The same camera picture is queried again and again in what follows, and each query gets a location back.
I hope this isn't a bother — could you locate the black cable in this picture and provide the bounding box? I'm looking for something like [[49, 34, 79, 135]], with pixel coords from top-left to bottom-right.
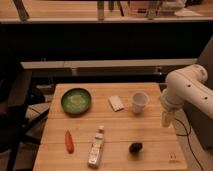
[[173, 117, 204, 171]]

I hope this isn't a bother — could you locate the white eraser block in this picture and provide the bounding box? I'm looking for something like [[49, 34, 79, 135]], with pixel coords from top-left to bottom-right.
[[108, 96, 124, 112]]

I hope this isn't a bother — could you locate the dark round object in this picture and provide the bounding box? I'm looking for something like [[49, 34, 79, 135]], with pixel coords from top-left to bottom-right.
[[129, 142, 143, 154]]

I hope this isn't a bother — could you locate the green round plate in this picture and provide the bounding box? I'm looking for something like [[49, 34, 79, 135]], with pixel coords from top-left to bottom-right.
[[61, 88, 92, 116]]

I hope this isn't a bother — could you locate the white paper cup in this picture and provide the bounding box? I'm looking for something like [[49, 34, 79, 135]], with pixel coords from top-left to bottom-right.
[[132, 92, 149, 114]]

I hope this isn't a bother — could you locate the black chair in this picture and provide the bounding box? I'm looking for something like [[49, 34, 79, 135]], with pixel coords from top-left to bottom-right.
[[0, 61, 49, 171]]

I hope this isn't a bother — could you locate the white plastic bottle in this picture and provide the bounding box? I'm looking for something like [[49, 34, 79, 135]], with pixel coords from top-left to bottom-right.
[[88, 125, 105, 168]]

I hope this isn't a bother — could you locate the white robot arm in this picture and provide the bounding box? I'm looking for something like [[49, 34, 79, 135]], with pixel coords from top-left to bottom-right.
[[159, 64, 213, 127]]

